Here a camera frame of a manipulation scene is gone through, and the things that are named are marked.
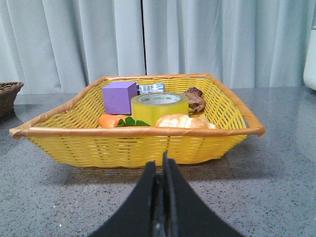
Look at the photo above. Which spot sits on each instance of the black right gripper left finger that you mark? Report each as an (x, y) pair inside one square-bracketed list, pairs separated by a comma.
[(133, 218)]

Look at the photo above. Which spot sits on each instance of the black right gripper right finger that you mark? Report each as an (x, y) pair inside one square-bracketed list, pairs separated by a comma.
[(186, 214)]

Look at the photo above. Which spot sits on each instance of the yellow tape roll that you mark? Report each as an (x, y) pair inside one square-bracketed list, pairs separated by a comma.
[(152, 106)]

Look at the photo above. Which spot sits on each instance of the toy croissant bread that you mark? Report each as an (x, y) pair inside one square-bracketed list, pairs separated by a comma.
[(184, 121)]

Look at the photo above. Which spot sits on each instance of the orange toy carrot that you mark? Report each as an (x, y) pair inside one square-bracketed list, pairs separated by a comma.
[(112, 121)]

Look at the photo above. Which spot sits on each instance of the yellow woven basket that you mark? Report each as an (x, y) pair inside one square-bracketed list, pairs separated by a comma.
[(70, 133)]

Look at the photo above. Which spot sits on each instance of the brown toy lion figure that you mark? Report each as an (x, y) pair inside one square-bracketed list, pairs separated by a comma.
[(196, 102)]

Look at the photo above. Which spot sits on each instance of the purple foam cube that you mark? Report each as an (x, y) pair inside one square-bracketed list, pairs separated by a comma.
[(117, 97)]

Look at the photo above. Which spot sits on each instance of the blue white wrapped packet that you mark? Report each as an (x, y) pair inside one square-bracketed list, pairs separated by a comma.
[(150, 88)]

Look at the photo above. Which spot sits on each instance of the brown wicker basket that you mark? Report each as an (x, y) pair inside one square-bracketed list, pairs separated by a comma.
[(8, 93)]

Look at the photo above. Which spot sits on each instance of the white appliance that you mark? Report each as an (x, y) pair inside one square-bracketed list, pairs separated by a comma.
[(309, 74)]

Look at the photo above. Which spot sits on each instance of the white curtain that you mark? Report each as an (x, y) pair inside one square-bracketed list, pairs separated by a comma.
[(61, 46)]

